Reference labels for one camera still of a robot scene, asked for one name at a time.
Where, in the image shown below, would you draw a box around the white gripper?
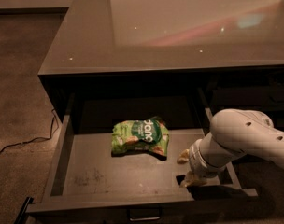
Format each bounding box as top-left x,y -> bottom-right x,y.
177,139 -> 224,188

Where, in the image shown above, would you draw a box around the dark drawer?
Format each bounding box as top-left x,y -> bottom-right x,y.
26,92 -> 257,224

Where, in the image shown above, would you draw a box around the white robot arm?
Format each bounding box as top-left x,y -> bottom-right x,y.
177,109 -> 284,188

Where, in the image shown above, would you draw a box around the dark drawer cabinet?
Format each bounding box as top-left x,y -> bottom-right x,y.
38,0 -> 284,133

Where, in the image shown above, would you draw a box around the green snack bag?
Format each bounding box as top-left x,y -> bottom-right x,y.
111,119 -> 169,160

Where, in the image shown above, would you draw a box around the black bar bottom left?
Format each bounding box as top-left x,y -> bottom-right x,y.
13,197 -> 34,224

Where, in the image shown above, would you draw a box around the thin cable at left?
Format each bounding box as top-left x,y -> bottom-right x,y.
0,109 -> 57,160

